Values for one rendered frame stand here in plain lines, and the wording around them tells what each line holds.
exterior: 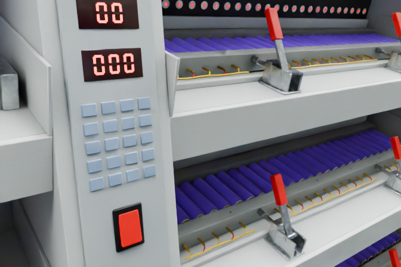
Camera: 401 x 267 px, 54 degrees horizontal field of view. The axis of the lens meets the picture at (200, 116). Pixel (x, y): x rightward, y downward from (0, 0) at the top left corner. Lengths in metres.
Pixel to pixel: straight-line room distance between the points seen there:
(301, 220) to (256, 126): 0.19
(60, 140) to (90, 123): 0.02
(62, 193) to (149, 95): 0.10
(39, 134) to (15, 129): 0.02
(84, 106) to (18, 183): 0.07
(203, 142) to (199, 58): 0.10
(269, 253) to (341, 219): 0.14
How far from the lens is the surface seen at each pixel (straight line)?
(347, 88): 0.50
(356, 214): 0.60
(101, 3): 0.29
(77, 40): 0.29
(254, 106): 0.38
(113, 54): 0.29
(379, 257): 0.81
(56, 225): 0.32
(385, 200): 0.66
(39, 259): 0.39
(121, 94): 0.30
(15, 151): 0.28
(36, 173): 0.30
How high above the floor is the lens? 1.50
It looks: 9 degrees down
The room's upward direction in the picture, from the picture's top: 3 degrees counter-clockwise
